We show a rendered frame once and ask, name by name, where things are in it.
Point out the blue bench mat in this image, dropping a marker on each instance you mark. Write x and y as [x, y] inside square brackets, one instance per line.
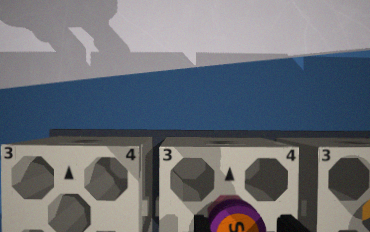
[329, 92]

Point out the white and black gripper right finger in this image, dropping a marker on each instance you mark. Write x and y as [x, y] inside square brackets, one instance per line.
[288, 223]

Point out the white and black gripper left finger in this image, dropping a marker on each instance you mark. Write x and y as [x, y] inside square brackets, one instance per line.
[201, 224]

